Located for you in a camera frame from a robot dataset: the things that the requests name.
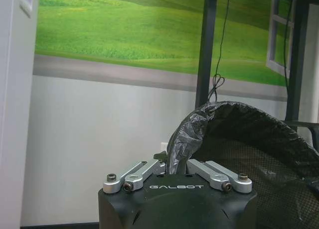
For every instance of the black mesh trash bin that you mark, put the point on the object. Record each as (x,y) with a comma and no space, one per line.
(276,184)

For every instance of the black plastic bin liner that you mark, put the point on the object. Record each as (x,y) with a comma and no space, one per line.
(239,129)

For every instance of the black metal frame post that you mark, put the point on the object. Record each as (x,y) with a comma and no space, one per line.
(297,59)
(205,49)

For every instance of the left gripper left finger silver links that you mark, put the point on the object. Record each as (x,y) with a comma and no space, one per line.
(135,173)

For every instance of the white wall socket plate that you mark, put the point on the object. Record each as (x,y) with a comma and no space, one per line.
(164,147)

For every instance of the green meadow wall mural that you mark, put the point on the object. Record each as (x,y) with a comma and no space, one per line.
(159,32)

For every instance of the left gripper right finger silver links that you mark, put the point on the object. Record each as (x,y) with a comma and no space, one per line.
(219,177)

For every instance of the black chair part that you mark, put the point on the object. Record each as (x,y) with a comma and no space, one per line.
(305,128)

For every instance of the white cabinet door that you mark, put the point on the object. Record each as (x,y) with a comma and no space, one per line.
(15,109)

